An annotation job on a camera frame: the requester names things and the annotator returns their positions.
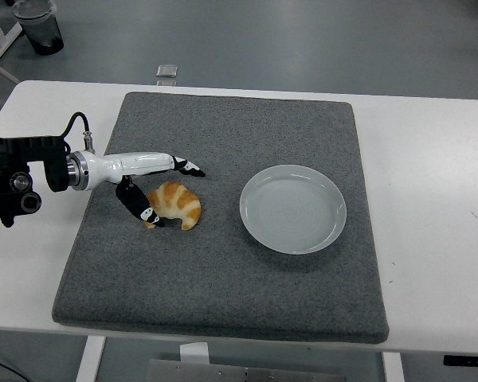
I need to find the black table control panel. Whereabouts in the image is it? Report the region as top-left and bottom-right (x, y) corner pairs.
(442, 353), (478, 368)

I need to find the golden croissant bread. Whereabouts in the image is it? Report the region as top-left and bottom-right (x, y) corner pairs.
(143, 181), (202, 232)

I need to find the round grey plate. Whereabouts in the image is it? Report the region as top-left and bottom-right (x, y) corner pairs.
(238, 164), (347, 255)

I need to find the white table leg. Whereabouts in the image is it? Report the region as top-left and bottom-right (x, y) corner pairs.
(382, 352), (404, 382)
(75, 336), (107, 382)

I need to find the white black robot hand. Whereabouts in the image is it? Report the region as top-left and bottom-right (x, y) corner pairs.
(85, 150), (207, 229)

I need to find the grey felt mat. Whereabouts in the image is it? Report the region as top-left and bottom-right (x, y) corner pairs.
(50, 91), (390, 345)

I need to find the black bin with plastic liner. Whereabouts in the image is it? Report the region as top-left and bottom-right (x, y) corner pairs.
(11, 0), (65, 57)

